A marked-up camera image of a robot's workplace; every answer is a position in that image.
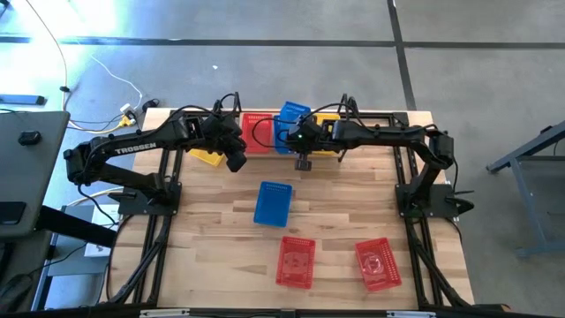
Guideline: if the blue plastic mesh basket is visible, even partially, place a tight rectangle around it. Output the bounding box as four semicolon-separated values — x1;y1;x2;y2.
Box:
252;180;294;229
273;101;313;155

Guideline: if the dark flat bar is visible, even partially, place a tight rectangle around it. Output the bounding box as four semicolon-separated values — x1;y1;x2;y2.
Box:
0;94;48;107

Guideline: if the white paper sheet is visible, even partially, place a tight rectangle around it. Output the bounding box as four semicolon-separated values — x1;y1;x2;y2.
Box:
83;203;123;258

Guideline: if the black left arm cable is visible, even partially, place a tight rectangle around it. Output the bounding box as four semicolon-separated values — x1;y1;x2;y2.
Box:
132;91;242;138

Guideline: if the yellow plastic mesh basket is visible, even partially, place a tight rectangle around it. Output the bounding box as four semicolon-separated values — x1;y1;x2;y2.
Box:
188;148;227;169
308;113;342;157

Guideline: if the white power strip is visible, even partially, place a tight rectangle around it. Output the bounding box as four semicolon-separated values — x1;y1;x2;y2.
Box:
119;102;138;121

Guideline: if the red plastic mesh basket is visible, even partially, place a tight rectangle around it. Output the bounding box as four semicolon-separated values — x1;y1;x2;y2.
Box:
275;235;317;291
240;112;274;155
354;237;403;293

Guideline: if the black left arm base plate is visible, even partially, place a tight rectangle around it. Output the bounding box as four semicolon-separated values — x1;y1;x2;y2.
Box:
117;180;182;216

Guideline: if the cream floor cable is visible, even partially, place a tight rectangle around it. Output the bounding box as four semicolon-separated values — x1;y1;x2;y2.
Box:
24;0;72;111

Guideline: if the black phone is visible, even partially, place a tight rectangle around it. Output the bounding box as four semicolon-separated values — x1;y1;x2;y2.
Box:
0;201;26;226

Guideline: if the grey metal cart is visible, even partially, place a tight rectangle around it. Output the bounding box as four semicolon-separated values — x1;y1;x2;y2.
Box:
485;118;565;260

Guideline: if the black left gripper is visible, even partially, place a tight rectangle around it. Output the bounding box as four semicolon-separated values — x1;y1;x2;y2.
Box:
200;112;249;174

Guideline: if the thin white floor cable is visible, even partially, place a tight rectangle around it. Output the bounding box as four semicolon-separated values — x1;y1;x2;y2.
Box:
70;37;145;111

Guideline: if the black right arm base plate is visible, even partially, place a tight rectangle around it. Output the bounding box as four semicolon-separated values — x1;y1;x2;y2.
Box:
395;183;460;220

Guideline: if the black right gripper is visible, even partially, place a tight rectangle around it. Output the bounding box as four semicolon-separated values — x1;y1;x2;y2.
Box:
285;115;337;173

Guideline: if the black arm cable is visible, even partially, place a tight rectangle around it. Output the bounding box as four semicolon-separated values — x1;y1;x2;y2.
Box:
132;91;242;138
250;102;370;151

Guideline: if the yellow floor cable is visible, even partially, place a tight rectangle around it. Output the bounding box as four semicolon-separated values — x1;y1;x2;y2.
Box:
65;115;137;135

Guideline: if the pale thick cable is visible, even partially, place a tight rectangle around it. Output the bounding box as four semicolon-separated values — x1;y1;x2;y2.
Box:
65;187;125;208

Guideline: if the grey desk top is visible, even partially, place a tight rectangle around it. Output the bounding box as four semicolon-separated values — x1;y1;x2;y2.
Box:
0;110;72;242

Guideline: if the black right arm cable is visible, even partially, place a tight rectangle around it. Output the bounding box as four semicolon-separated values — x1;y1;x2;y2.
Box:
250;102;370;151

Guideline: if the black aluminium table frame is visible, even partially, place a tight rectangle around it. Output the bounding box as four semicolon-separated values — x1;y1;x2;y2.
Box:
100;108;477;310

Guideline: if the silver metal bracket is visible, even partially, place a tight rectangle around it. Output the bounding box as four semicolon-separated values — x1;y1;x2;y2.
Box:
139;308;191;318
386;310;437;318

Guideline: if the black desk foot bar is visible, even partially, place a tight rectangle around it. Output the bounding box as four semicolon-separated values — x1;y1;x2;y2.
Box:
34;206;119;249

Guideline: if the small black desk device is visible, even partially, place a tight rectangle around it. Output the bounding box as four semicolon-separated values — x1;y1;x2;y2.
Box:
17;131;42;147

